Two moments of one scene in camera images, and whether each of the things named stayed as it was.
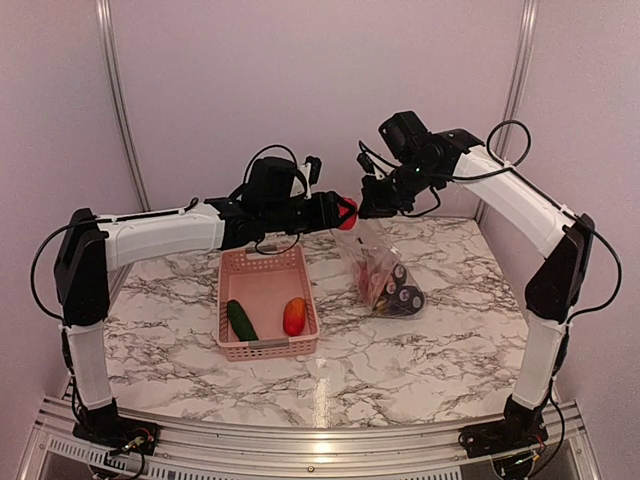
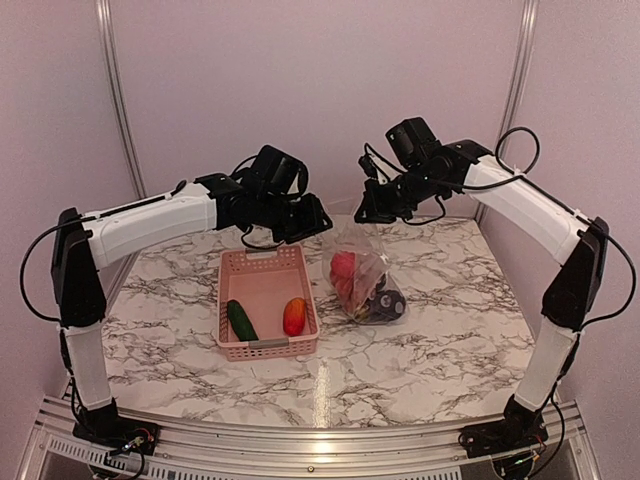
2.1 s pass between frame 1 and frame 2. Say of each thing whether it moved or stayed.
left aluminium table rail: stayed
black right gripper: stayed
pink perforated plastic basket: stayed
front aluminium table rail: stayed
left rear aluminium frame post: stayed
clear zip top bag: moved
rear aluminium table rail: stayed
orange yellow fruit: stayed
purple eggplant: moved
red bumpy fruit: moved
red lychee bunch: moved
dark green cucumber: stayed
